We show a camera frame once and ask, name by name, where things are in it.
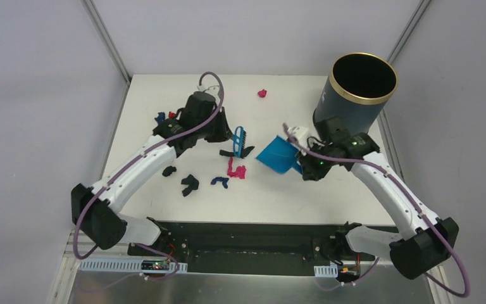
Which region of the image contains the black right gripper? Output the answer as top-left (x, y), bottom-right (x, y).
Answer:
top-left (296, 141), bottom-right (335, 181)

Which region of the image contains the blue plastic dustpan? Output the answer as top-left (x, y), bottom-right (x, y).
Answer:
top-left (256, 136), bottom-right (302, 175)

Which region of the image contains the blue hand brush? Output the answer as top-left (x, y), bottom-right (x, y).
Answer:
top-left (232, 126), bottom-right (247, 151)

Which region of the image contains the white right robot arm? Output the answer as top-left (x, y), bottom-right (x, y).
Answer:
top-left (297, 117), bottom-right (459, 279)

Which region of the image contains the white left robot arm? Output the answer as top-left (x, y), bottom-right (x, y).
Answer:
top-left (71, 90), bottom-right (232, 256)

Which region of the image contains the dark blue scrap top left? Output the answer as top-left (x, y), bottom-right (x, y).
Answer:
top-left (154, 112), bottom-right (166, 125)

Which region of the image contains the small pink paper scrap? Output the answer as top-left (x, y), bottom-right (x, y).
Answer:
top-left (257, 89), bottom-right (268, 98)

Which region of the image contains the long black paper scrap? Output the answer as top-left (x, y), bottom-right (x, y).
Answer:
top-left (219, 146), bottom-right (254, 159)

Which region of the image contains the large pink paper scrap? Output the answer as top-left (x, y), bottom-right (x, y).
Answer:
top-left (227, 157), bottom-right (247, 179)

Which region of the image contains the small black paper scrap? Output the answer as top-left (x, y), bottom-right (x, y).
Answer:
top-left (161, 166), bottom-right (177, 177)

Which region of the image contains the large black paper scrap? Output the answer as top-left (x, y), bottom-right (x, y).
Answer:
top-left (180, 174), bottom-right (199, 197)

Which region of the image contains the blue paper scrap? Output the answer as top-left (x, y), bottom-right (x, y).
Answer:
top-left (210, 177), bottom-right (230, 189)

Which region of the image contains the dark bin with gold rim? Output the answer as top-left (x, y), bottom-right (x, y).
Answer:
top-left (313, 52), bottom-right (399, 134)

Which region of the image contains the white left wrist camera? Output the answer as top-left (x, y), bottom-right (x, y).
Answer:
top-left (197, 84), bottom-right (220, 96)

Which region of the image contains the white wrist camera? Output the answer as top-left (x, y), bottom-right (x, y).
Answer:
top-left (197, 84), bottom-right (220, 96)
top-left (288, 126), bottom-right (311, 147)

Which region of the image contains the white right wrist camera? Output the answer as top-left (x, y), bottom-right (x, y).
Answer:
top-left (288, 126), bottom-right (311, 147)

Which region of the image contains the right white slotted cable duct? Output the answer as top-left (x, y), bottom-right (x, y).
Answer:
top-left (313, 263), bottom-right (339, 278)

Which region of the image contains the white slotted cable duct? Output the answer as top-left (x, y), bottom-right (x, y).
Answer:
top-left (78, 258), bottom-right (177, 274)
top-left (313, 263), bottom-right (339, 278)

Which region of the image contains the black mounting base plate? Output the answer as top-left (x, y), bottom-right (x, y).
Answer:
top-left (151, 221), bottom-right (375, 276)

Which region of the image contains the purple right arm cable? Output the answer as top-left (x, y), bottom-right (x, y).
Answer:
top-left (282, 122), bottom-right (471, 299)

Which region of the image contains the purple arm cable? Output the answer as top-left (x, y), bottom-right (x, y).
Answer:
top-left (282, 122), bottom-right (471, 299)
top-left (72, 72), bottom-right (226, 281)

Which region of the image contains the left white slotted cable duct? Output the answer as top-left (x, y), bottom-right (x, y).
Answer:
top-left (78, 258), bottom-right (177, 274)

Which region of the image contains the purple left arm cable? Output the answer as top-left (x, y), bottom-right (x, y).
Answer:
top-left (72, 72), bottom-right (226, 281)

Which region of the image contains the aluminium frame rail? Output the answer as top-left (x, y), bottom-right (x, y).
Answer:
top-left (63, 229), bottom-right (442, 267)

